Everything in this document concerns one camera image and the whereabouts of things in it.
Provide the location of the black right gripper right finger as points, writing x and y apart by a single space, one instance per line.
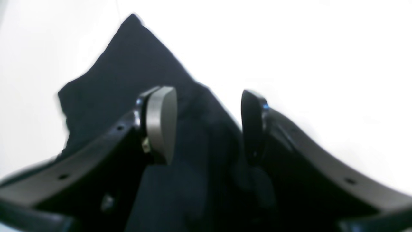
315 191

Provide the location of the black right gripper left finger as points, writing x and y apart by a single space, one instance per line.
94 189

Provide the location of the black T-shirt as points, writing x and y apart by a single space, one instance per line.
208 187

